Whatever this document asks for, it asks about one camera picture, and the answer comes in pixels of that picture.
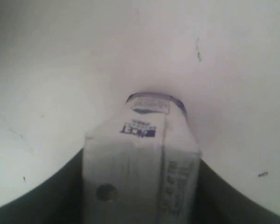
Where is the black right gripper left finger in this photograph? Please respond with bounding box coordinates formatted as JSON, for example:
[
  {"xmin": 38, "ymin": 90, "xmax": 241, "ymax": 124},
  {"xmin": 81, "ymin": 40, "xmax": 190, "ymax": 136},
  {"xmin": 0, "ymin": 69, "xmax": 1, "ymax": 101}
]
[{"xmin": 0, "ymin": 151, "xmax": 83, "ymax": 224}]

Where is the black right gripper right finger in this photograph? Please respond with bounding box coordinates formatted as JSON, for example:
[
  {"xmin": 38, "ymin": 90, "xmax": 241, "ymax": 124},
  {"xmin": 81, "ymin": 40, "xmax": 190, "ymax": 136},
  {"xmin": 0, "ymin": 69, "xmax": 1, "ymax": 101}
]
[{"xmin": 191, "ymin": 161, "xmax": 280, "ymax": 224}]

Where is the small blue white packet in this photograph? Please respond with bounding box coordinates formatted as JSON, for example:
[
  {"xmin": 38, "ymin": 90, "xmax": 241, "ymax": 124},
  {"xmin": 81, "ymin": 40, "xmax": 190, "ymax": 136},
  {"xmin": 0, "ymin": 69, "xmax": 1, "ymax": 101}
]
[{"xmin": 82, "ymin": 92, "xmax": 200, "ymax": 224}]

